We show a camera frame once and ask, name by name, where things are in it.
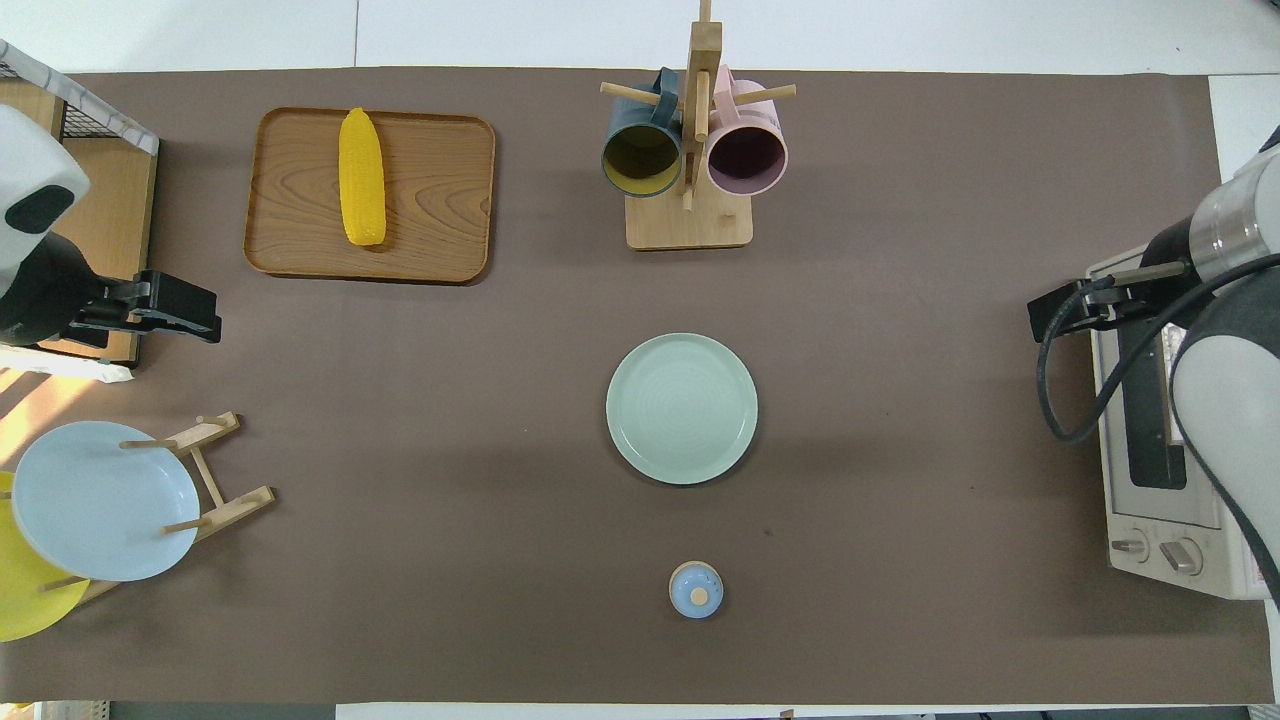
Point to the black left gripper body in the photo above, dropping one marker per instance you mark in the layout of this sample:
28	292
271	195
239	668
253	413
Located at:
125	300

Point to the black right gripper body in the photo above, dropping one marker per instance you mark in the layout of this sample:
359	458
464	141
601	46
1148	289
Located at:
1140	295

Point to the yellow corn cob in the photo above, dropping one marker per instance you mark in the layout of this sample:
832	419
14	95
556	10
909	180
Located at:
362	180

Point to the pale green plate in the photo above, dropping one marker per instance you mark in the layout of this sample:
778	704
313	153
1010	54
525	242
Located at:
682	410

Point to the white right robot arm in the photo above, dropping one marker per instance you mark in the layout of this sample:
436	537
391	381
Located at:
1235	380

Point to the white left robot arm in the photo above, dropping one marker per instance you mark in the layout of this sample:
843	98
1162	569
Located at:
35	170

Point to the beige toaster oven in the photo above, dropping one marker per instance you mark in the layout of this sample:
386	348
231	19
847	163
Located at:
1150	550

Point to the light blue plate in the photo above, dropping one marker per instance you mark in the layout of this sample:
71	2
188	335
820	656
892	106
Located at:
100	500

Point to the wooden plate rack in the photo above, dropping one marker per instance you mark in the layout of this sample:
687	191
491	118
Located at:
235	505

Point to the yellow plate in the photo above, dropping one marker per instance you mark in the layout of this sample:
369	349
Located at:
25	590

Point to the wooden serving tray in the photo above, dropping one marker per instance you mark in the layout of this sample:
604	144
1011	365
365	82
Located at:
440	200

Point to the pink mug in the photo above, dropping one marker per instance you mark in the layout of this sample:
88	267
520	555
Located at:
748	158

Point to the brown table mat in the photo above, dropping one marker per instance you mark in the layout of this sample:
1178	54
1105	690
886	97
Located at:
500	520

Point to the wooden mug tree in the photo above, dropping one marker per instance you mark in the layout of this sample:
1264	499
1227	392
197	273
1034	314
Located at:
690	225

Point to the dark blue mug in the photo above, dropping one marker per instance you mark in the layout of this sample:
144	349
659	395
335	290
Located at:
640	160

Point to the small blue call bell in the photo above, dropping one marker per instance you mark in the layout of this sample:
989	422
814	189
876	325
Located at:
696	590

